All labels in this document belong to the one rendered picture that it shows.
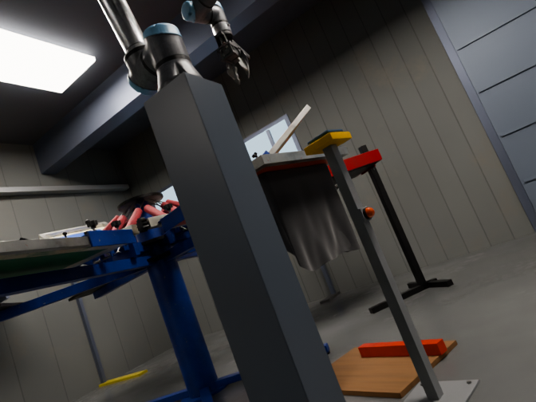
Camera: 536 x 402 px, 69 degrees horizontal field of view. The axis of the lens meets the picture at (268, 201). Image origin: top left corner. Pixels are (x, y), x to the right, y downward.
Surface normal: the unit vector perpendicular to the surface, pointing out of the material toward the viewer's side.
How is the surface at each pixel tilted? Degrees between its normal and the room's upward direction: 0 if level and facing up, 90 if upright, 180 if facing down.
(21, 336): 90
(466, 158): 90
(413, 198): 90
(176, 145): 90
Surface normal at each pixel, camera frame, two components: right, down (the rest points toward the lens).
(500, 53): -0.49, 0.06
